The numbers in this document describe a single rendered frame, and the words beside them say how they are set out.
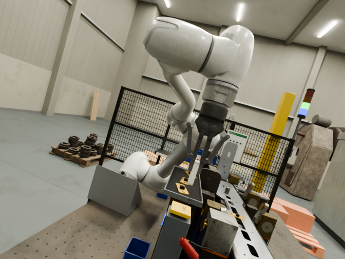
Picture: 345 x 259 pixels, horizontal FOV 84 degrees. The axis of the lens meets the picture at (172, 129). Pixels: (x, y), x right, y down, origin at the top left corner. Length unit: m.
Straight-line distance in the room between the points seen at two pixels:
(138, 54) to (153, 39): 11.19
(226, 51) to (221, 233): 0.59
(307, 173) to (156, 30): 8.03
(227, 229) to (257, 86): 11.03
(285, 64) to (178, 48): 11.80
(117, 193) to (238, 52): 1.12
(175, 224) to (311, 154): 7.77
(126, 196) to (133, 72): 10.44
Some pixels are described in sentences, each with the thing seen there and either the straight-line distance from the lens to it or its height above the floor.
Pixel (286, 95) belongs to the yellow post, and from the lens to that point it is 2.31.
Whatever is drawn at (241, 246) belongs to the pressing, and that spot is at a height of 1.00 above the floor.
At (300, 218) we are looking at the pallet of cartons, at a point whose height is 0.36.
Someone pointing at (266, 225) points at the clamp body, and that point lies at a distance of 1.28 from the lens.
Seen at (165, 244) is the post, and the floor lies 1.06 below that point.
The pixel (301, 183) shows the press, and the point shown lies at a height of 0.53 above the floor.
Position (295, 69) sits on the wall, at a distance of 12.32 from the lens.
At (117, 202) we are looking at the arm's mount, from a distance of 1.39.
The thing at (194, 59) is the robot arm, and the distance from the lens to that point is 0.51.
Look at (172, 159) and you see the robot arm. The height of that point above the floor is 1.15.
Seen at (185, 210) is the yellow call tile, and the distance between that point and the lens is 0.60.
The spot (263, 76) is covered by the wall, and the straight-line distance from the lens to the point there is 11.80.
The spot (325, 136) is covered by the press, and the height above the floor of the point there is 2.34.
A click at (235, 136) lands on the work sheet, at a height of 1.40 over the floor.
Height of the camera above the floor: 1.41
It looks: 4 degrees down
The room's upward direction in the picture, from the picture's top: 18 degrees clockwise
